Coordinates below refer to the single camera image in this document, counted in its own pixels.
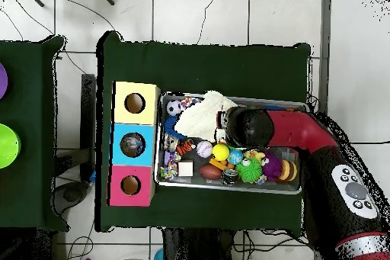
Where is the purple disc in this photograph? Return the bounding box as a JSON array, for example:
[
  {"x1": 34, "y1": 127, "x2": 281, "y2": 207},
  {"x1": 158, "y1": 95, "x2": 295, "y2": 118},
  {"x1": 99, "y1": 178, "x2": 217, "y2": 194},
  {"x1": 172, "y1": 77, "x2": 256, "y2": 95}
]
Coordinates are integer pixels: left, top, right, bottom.
[{"x1": 0, "y1": 62, "x2": 9, "y2": 101}]

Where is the green spiky toy with eyes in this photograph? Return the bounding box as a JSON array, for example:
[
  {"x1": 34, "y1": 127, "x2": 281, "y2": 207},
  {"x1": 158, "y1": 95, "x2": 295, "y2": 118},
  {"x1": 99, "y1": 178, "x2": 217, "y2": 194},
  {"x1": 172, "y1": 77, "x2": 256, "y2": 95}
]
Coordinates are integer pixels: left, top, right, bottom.
[{"x1": 235, "y1": 157, "x2": 264, "y2": 184}]

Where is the brown toy football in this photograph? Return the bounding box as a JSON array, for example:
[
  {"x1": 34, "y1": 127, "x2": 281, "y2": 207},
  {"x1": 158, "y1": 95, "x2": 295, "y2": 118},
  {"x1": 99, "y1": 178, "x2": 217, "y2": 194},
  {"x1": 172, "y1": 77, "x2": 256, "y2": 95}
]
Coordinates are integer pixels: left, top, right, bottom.
[{"x1": 198, "y1": 163, "x2": 223, "y2": 181}]

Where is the silver drink can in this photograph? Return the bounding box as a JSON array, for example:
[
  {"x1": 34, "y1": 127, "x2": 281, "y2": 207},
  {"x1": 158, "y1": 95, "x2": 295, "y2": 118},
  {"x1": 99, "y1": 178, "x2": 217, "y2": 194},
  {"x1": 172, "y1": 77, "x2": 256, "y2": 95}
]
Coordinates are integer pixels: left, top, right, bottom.
[{"x1": 220, "y1": 168, "x2": 240, "y2": 186}]

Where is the plain wooden cube block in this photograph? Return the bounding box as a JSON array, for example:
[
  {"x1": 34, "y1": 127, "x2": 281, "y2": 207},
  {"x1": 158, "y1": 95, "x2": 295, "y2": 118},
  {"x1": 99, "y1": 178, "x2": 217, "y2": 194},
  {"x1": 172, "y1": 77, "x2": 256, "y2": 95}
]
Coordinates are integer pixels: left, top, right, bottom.
[{"x1": 177, "y1": 160, "x2": 194, "y2": 178}]

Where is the yellow seamed ball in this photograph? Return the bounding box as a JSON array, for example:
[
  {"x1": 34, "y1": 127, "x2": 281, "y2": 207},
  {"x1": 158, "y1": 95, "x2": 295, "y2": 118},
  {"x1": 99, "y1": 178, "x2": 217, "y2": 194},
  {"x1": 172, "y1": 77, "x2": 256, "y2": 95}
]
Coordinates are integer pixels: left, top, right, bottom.
[{"x1": 212, "y1": 143, "x2": 230, "y2": 162}]

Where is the thin black floor cable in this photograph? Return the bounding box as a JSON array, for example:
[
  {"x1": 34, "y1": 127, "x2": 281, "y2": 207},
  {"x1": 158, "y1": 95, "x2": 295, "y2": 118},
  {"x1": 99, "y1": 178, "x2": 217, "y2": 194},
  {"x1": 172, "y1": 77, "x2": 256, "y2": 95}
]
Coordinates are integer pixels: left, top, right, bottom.
[{"x1": 196, "y1": 0, "x2": 221, "y2": 46}]

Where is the cream cloth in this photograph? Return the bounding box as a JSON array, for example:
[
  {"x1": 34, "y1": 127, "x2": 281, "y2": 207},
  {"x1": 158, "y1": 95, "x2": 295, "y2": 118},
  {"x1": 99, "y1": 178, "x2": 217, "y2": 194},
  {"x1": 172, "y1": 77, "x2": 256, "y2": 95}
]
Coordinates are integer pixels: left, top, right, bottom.
[{"x1": 174, "y1": 89, "x2": 238, "y2": 143}]

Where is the orange striped tiger plush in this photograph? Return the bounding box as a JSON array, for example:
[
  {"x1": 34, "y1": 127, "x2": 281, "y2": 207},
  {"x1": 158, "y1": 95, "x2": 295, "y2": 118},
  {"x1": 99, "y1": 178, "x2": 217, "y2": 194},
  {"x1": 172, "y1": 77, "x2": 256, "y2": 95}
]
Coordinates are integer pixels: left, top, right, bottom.
[{"x1": 175, "y1": 140, "x2": 196, "y2": 156}]

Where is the dark green tablecloth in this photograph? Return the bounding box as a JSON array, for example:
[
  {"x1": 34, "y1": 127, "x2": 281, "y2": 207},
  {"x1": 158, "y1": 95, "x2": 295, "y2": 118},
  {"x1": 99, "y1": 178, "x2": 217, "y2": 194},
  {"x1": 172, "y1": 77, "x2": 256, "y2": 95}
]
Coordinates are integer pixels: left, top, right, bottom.
[{"x1": 94, "y1": 30, "x2": 312, "y2": 233}]

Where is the wooden box with three holes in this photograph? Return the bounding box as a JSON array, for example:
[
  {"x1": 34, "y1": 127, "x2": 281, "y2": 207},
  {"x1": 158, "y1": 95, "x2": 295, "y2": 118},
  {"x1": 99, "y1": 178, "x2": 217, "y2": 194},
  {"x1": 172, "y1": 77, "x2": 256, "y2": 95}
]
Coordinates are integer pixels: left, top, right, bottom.
[{"x1": 105, "y1": 81, "x2": 161, "y2": 207}]

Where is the small soccer ball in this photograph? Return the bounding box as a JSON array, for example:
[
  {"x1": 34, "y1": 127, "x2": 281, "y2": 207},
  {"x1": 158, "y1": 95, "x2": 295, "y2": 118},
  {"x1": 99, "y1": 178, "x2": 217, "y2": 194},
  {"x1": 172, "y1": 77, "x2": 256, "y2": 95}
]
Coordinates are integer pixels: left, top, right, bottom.
[{"x1": 165, "y1": 99, "x2": 183, "y2": 117}]

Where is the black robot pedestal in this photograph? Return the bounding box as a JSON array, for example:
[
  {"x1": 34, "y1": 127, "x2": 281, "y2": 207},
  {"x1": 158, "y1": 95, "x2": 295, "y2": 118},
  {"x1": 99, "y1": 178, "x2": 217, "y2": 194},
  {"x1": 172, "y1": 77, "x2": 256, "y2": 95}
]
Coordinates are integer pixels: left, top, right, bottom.
[{"x1": 161, "y1": 227, "x2": 235, "y2": 260}]

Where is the lime green disc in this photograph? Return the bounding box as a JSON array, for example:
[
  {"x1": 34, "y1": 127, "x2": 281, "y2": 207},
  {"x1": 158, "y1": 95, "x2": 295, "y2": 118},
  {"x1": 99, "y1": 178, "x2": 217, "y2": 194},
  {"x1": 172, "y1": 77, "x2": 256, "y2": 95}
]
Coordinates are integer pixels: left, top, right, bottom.
[{"x1": 0, "y1": 123, "x2": 22, "y2": 170}]

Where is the black power cable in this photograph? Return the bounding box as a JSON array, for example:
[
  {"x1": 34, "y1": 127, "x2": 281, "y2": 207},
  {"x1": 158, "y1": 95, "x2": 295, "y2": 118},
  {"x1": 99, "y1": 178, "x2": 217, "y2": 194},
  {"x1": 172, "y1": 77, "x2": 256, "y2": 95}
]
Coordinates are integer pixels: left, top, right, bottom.
[{"x1": 351, "y1": 140, "x2": 390, "y2": 146}]

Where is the side table with green cloth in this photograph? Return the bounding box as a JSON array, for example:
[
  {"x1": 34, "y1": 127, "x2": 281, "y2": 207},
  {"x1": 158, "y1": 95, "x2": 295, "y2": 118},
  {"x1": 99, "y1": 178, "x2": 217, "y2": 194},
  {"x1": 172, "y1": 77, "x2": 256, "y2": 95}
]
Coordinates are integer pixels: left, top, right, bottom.
[{"x1": 0, "y1": 35, "x2": 69, "y2": 232}]

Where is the silver mesh bin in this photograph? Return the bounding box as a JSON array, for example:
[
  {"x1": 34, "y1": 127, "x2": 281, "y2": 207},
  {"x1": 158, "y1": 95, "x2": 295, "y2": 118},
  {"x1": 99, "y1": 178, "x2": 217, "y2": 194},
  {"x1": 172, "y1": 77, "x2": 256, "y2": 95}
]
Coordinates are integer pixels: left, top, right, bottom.
[{"x1": 153, "y1": 91, "x2": 308, "y2": 195}]

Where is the blue spiky ball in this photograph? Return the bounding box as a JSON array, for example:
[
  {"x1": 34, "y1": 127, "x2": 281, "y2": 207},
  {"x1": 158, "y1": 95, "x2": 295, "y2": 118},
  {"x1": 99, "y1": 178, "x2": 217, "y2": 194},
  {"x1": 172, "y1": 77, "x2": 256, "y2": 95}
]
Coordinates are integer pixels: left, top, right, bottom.
[{"x1": 163, "y1": 115, "x2": 188, "y2": 142}]

